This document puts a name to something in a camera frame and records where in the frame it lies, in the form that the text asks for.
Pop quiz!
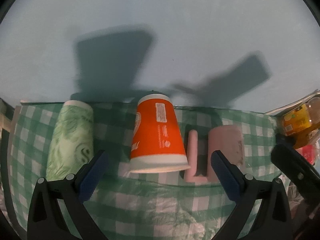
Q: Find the green patterned paper cup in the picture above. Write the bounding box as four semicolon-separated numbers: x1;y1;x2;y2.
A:
46;100;94;181

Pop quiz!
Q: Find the orange paper cup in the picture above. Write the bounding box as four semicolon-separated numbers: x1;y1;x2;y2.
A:
130;94;190;173

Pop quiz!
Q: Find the pink snack box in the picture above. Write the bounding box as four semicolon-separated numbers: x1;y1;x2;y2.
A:
297;143;319;165

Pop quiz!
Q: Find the pink mug with handle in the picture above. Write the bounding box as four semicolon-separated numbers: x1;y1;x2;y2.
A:
184;125;247;183

